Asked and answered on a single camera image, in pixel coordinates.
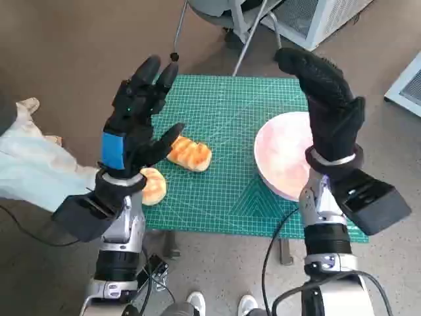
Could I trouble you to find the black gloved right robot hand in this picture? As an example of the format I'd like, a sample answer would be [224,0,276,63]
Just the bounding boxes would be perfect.
[274,47,366,163]

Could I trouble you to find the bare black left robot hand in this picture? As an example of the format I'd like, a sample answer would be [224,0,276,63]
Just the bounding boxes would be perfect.
[97,55,186,180]

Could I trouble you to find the long striped toy bread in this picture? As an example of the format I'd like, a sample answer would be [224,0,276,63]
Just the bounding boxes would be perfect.
[166,135,212,172]

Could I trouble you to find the pink bowl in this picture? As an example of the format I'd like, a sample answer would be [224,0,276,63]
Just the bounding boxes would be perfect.
[253,111,315,200]

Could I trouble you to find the round toy bread bun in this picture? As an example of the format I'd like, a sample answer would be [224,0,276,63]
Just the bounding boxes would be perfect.
[140,167,168,207]

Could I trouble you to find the white framed mesh panel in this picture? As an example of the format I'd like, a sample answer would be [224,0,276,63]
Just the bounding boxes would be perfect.
[384,51,421,118]

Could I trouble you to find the white mesh-front cabinet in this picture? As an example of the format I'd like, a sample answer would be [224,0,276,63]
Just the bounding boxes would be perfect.
[262,0,374,51]

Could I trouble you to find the green cutting mat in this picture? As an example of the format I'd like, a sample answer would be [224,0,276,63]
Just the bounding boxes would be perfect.
[141,74,369,244]

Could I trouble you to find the white slanted pole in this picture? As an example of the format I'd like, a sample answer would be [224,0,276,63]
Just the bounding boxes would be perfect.
[232,0,284,76]

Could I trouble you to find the grey office chair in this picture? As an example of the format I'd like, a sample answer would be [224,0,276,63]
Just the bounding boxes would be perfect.
[169,0,284,63]

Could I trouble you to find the white shoe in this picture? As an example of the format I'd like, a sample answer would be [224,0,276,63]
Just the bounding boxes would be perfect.
[238,294,259,313]
[186,291,207,315]

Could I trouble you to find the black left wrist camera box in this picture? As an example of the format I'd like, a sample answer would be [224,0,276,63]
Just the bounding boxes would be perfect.
[51,194,114,244]

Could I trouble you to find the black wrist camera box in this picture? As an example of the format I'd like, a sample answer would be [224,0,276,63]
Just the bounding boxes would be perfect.
[51,194,114,244]
[338,167,412,236]

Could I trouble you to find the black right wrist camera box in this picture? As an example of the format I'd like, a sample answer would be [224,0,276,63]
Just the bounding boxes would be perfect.
[338,167,412,236]

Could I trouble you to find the black metal frame stand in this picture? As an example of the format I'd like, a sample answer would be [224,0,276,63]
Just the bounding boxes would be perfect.
[136,253,170,292]

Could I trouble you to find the thin black floor cable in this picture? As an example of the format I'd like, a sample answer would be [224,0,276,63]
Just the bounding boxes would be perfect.
[0,204,82,247]

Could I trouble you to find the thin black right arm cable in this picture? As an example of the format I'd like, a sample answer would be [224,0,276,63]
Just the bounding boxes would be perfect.
[262,207,301,312]

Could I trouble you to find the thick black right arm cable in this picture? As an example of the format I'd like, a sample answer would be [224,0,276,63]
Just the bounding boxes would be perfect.
[272,269,391,316]

